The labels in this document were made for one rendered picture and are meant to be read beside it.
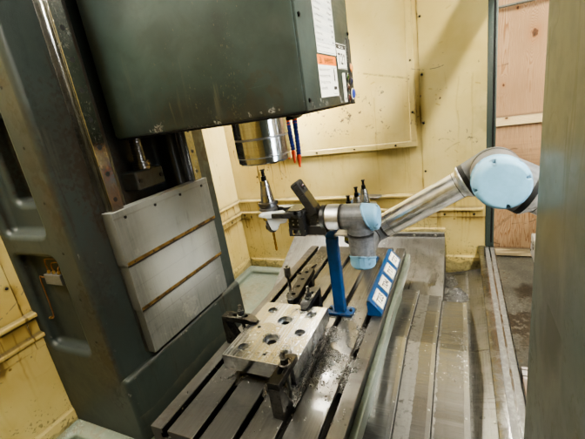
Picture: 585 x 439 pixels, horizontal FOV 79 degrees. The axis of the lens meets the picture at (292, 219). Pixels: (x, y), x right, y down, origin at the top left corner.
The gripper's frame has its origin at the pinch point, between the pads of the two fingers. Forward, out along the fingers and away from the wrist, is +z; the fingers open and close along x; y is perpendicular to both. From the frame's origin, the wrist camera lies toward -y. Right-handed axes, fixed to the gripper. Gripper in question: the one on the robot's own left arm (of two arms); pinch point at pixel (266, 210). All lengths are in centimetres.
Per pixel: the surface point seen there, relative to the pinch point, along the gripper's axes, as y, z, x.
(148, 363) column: 47, 42, -25
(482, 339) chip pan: 67, -64, 39
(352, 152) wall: 0, -1, 101
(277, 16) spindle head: -50, -19, -13
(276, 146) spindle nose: -20.0, -9.3, -4.4
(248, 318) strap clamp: 33.2, 6.9, -11.3
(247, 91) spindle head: -35.0, -7.9, -12.5
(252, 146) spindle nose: -21.1, -3.9, -8.0
